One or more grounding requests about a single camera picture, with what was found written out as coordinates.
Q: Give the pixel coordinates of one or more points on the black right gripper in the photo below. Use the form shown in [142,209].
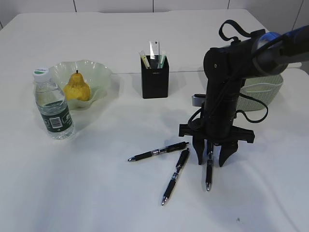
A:
[226,68]

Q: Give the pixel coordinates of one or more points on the black pen apart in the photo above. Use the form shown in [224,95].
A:
[209,166]

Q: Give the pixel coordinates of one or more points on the black pen across ruler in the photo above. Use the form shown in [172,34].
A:
[167,149]

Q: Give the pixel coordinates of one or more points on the mint green utility knife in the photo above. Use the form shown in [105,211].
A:
[161,59]

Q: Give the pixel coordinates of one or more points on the yellow green pen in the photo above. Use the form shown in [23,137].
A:
[144,59]

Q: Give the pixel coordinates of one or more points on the clear plastic ruler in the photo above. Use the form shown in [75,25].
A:
[154,49]

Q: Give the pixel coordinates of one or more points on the yellow pear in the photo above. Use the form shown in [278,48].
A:
[77,88]

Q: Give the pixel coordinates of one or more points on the clear water bottle green label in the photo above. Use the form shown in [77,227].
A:
[52,105]

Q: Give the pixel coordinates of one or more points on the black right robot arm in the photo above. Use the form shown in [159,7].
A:
[261,54]

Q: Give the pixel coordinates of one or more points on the black pen under ruler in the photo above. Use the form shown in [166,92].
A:
[180,163]

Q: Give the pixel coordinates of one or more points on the green woven plastic basket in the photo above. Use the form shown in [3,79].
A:
[264,89]

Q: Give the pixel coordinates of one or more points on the black square pen holder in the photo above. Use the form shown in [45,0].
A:
[154,81]

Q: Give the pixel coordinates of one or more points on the green glass scalloped plate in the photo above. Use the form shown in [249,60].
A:
[95,74]

